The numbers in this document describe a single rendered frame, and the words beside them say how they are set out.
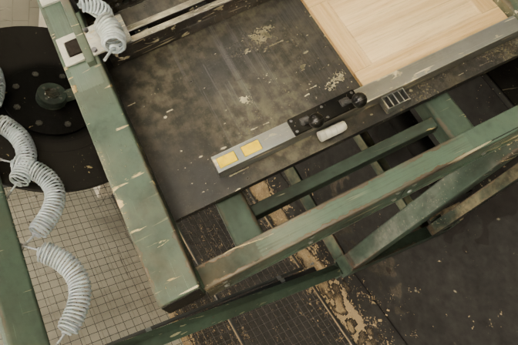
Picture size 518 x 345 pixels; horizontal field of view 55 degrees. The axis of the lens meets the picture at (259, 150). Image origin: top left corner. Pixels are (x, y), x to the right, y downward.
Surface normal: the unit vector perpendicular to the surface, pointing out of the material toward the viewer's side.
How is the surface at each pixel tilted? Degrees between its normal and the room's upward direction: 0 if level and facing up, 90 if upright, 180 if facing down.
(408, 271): 0
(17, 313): 90
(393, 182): 59
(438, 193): 0
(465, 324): 0
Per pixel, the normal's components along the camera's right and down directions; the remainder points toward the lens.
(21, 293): 0.42, -0.57
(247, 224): -0.04, -0.41
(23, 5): 0.52, 0.70
